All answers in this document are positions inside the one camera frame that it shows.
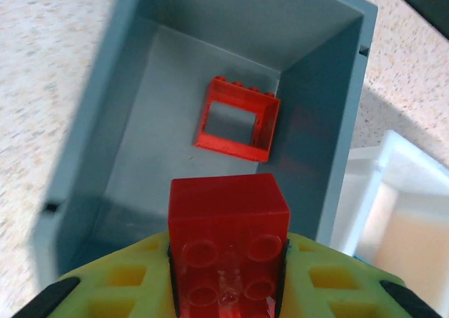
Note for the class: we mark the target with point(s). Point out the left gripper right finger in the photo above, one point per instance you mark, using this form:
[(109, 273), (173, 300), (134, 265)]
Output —
[(343, 283)]

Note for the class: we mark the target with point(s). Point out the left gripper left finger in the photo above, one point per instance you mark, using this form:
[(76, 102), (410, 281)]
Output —
[(105, 283)]

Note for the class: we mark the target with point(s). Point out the white plastic bin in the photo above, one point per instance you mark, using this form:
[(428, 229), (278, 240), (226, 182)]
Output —
[(393, 170)]

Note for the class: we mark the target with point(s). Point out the red square lego brick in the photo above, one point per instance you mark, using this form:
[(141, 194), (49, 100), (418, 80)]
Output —
[(228, 219)]

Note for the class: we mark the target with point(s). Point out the red lego window frame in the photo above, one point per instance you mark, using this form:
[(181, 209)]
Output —
[(268, 128)]

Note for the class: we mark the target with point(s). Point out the grey plastic bin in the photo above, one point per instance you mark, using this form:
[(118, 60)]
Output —
[(175, 69)]

